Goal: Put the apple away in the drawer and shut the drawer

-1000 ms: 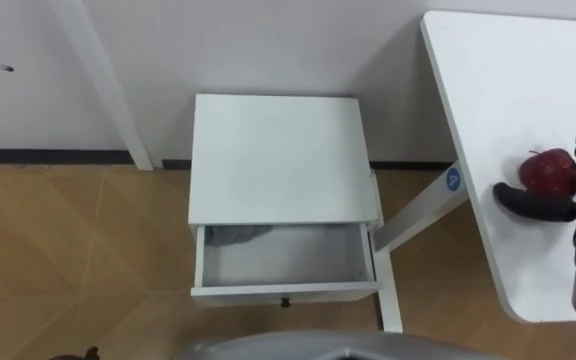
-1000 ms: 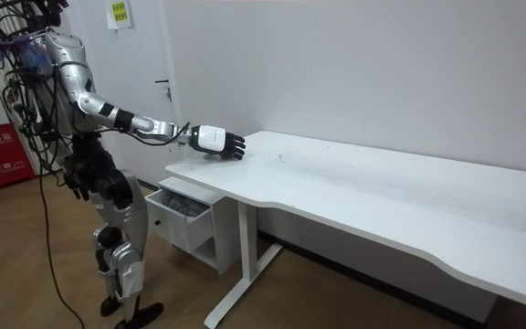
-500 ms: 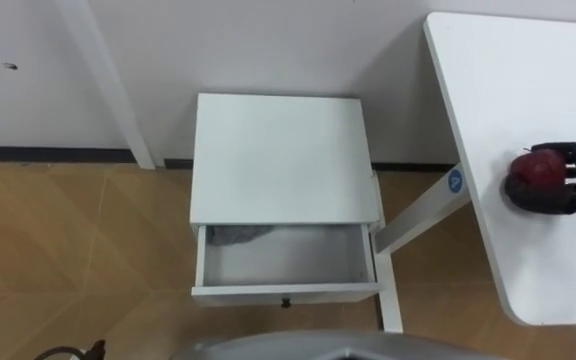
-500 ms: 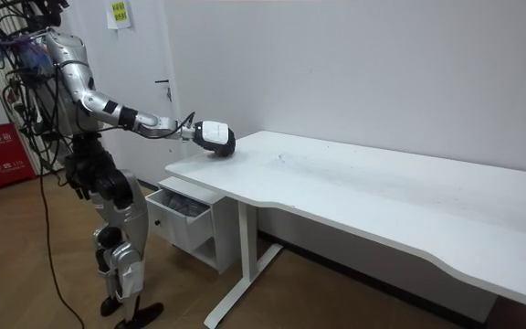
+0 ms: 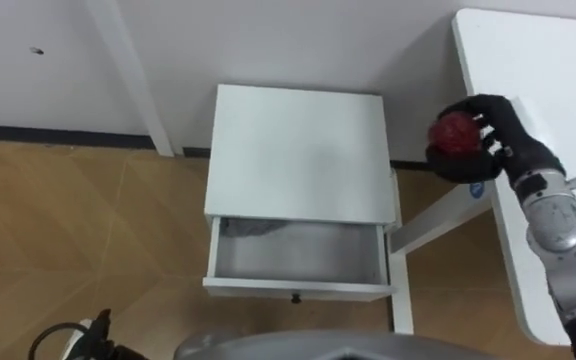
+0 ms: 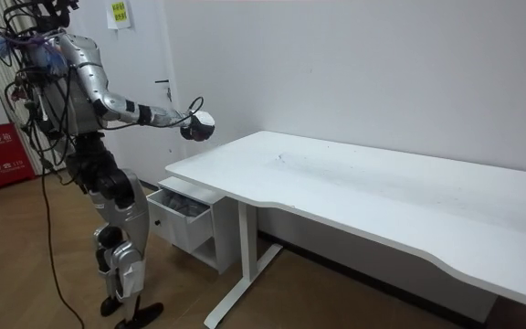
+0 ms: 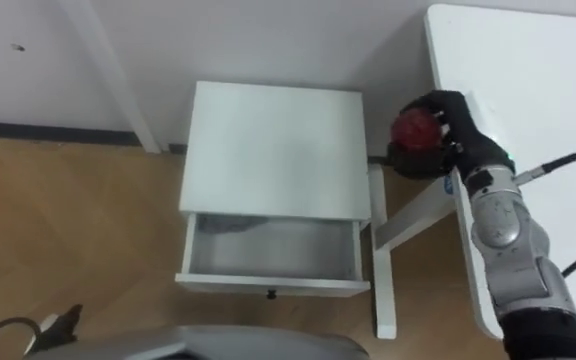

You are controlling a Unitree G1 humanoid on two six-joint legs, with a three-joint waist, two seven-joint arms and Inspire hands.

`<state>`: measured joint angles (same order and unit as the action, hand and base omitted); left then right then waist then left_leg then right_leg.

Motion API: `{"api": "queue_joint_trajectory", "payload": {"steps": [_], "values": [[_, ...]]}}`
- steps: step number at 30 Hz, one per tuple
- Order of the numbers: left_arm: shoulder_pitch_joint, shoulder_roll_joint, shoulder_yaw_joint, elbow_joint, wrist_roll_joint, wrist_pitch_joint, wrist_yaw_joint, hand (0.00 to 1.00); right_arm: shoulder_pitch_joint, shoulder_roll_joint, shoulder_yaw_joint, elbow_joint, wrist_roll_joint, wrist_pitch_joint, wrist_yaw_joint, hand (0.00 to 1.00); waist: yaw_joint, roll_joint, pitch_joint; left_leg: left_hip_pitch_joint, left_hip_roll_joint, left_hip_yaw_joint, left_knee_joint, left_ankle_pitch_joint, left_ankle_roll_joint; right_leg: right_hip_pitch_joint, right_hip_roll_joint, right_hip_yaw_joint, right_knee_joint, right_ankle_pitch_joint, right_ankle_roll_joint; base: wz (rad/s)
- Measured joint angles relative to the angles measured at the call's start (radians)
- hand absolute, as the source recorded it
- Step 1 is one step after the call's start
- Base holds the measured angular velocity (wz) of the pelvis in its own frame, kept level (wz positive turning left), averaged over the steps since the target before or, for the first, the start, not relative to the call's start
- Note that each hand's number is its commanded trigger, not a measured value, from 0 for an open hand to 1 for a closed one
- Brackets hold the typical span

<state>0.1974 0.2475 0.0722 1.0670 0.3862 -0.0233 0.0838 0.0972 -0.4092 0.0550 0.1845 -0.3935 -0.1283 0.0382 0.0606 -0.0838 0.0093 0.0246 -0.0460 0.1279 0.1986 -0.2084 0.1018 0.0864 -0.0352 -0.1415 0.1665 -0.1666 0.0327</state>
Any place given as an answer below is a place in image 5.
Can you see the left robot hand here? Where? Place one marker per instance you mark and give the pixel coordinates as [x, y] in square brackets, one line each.
[99, 337]

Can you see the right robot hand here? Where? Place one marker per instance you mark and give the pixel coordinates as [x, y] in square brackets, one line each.
[523, 145]

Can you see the red soft toy fruit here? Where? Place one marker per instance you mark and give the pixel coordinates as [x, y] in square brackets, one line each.
[454, 134]

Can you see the white desk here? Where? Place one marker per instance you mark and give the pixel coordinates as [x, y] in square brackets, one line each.
[548, 65]

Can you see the grey cloth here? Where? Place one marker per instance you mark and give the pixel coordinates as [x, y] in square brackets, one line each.
[248, 227]

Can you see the white cabinet drawer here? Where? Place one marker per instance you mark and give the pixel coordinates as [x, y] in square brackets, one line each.
[293, 289]

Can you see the white bedside cabinet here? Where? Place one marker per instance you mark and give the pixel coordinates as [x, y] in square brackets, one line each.
[298, 155]

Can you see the robot body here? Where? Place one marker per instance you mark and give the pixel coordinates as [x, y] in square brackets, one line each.
[338, 347]

